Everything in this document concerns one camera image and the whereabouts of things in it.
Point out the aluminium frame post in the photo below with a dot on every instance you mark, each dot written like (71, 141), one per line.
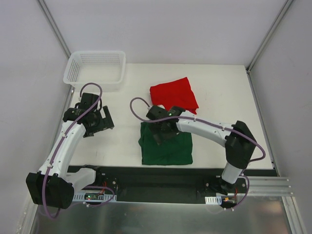
(270, 33)
(52, 23)

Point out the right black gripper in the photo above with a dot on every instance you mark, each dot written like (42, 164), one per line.
(159, 135)

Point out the right white cable duct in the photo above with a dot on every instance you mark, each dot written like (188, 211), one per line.
(213, 200)

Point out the right aluminium frame post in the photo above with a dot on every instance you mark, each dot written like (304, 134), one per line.
(270, 33)

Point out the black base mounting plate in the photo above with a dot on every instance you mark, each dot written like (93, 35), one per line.
(158, 185)

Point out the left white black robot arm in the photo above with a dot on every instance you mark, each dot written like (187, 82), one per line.
(51, 186)

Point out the left white cable duct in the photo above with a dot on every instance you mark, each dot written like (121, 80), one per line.
(93, 197)

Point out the white plastic mesh basket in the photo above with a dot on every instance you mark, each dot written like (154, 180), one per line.
(105, 68)

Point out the red t shirt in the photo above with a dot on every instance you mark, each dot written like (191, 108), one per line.
(174, 93)

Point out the white cable duct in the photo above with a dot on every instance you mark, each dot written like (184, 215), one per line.
(213, 200)
(93, 197)

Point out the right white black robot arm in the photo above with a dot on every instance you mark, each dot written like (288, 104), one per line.
(237, 139)

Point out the aluminium front rail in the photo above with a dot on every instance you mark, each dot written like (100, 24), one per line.
(259, 183)

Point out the green t shirt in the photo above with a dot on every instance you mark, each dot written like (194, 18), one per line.
(175, 151)

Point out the left aluminium frame post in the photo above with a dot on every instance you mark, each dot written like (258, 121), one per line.
(52, 23)

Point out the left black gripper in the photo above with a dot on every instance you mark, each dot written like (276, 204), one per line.
(107, 118)

